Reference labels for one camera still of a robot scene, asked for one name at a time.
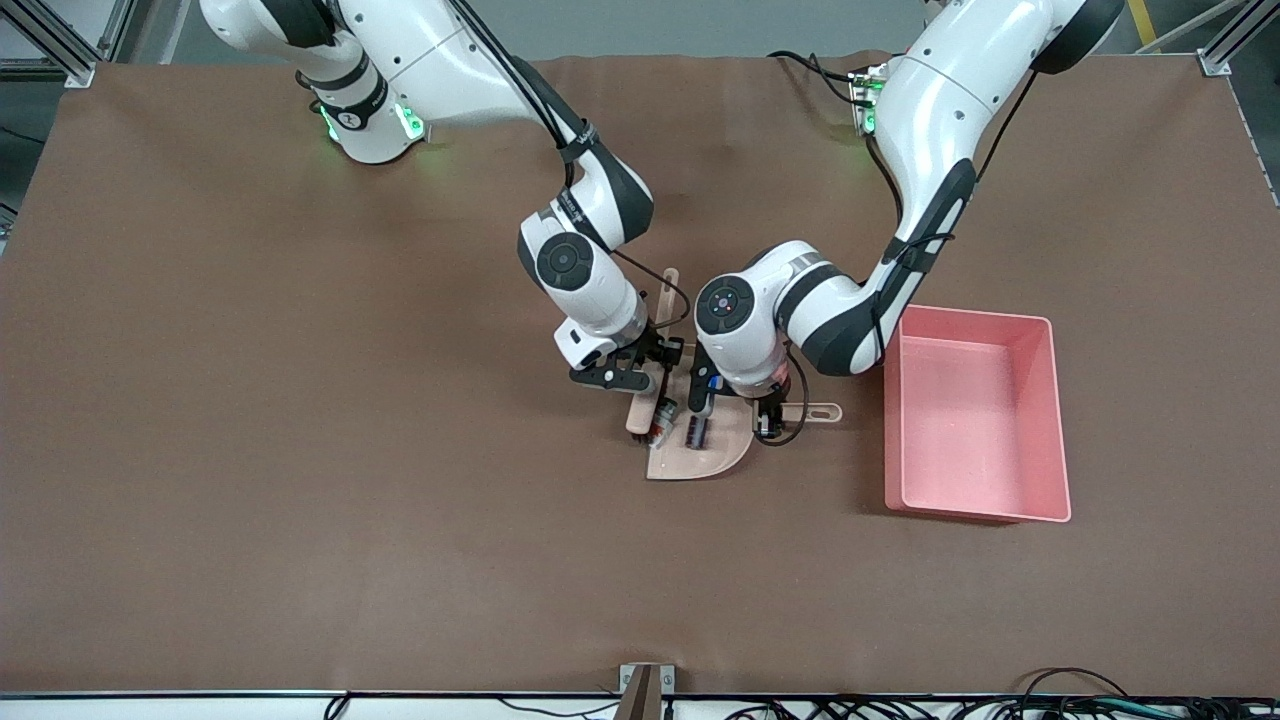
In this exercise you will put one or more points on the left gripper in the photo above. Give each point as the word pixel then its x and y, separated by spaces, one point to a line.
pixel 768 411

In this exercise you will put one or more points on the small white green electronic part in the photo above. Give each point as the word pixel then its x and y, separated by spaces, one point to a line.
pixel 664 408

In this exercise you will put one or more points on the beige brush with black bristles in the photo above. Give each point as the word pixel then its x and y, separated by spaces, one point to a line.
pixel 642 412

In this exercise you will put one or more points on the small black electronic part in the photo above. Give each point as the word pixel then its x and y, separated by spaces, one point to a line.
pixel 696 432

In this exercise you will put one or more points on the beige plastic dustpan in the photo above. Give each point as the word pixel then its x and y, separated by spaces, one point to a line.
pixel 700 460

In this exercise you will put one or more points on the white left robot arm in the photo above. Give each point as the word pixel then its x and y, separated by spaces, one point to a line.
pixel 930 110

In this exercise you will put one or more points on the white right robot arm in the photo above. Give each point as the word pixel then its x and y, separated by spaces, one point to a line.
pixel 590 290

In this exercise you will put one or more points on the pink plastic bin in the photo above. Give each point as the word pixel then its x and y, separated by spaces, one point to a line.
pixel 980 430

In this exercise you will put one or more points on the brown table mat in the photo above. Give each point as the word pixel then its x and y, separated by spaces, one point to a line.
pixel 300 350

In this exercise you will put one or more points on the metal table edge bracket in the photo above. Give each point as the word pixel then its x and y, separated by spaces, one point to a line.
pixel 645 690

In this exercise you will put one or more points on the aluminium frame profile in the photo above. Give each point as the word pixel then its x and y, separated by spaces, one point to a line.
pixel 1225 55
pixel 60 50

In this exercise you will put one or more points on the thin aluminium frame pole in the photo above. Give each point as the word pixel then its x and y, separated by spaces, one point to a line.
pixel 118 30

